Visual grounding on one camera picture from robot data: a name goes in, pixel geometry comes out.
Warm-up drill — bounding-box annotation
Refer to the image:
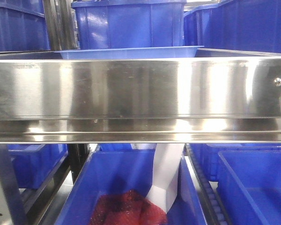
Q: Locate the blue plastic tray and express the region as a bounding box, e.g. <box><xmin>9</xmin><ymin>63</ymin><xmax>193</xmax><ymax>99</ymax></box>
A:
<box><xmin>58</xmin><ymin>45</ymin><xmax>201</xmax><ymax>60</ymax></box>

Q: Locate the white plastic piece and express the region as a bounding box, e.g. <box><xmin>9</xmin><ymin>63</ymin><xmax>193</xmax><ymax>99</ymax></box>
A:
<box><xmin>147</xmin><ymin>143</ymin><xmax>184</xmax><ymax>213</ymax></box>

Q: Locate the blue bin lower centre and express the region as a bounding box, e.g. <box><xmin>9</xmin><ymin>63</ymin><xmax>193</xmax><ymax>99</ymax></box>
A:
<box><xmin>55</xmin><ymin>150</ymin><xmax>207</xmax><ymax>225</ymax></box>

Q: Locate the blue bin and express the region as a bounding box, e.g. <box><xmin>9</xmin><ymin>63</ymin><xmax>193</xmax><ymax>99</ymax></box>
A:
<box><xmin>189</xmin><ymin>143</ymin><xmax>281</xmax><ymax>225</ymax></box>
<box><xmin>7</xmin><ymin>144</ymin><xmax>67</xmax><ymax>189</ymax></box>
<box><xmin>55</xmin><ymin>150</ymin><xmax>207</xmax><ymax>225</ymax></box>
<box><xmin>71</xmin><ymin>0</ymin><xmax>186</xmax><ymax>49</ymax></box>
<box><xmin>0</xmin><ymin>0</ymin><xmax>50</xmax><ymax>52</ymax></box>
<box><xmin>184</xmin><ymin>0</ymin><xmax>281</xmax><ymax>53</ymax></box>

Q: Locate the red mesh cloth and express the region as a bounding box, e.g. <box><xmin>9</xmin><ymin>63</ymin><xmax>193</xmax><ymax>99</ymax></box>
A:
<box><xmin>89</xmin><ymin>189</ymin><xmax>168</xmax><ymax>225</ymax></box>

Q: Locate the blue bin upper centre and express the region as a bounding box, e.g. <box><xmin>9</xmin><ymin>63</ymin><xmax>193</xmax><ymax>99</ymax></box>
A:
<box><xmin>71</xmin><ymin>0</ymin><xmax>186</xmax><ymax>49</ymax></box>

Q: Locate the blue bin lower left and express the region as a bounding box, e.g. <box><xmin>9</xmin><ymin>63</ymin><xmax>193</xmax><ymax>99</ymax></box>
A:
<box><xmin>7</xmin><ymin>144</ymin><xmax>67</xmax><ymax>189</ymax></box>

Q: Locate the blue bin lower right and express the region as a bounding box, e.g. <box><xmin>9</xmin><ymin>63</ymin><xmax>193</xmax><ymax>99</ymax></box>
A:
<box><xmin>189</xmin><ymin>143</ymin><xmax>281</xmax><ymax>225</ymax></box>

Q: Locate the blue bin upper right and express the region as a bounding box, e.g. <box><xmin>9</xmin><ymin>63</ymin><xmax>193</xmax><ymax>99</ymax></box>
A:
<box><xmin>184</xmin><ymin>0</ymin><xmax>281</xmax><ymax>53</ymax></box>

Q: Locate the blue bin upper left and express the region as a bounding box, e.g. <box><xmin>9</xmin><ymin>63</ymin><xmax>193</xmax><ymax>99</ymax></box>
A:
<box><xmin>0</xmin><ymin>0</ymin><xmax>50</xmax><ymax>52</ymax></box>

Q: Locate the steel shelf front rail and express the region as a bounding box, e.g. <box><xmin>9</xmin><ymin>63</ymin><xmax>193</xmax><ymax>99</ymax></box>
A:
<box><xmin>0</xmin><ymin>48</ymin><xmax>281</xmax><ymax>143</ymax></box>

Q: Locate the rail screw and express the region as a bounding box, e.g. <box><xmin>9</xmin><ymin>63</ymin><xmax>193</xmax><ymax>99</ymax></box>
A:
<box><xmin>273</xmin><ymin>77</ymin><xmax>281</xmax><ymax>87</ymax></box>

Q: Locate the grey shelf upright post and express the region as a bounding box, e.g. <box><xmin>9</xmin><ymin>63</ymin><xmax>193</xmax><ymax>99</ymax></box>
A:
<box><xmin>0</xmin><ymin>144</ymin><xmax>28</xmax><ymax>225</ymax></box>

